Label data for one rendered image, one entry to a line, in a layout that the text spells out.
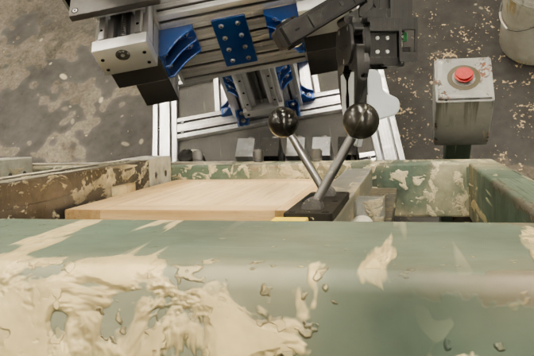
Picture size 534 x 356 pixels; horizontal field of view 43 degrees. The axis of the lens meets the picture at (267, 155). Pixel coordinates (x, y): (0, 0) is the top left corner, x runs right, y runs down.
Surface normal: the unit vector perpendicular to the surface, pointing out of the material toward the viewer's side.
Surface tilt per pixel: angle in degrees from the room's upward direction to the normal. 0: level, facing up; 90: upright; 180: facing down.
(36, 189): 90
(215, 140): 0
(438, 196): 36
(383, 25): 41
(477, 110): 90
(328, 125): 0
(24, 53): 0
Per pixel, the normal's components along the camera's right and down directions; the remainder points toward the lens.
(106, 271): -0.16, -0.67
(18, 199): 0.98, -0.01
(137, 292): -0.21, 0.06
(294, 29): 0.15, 0.06
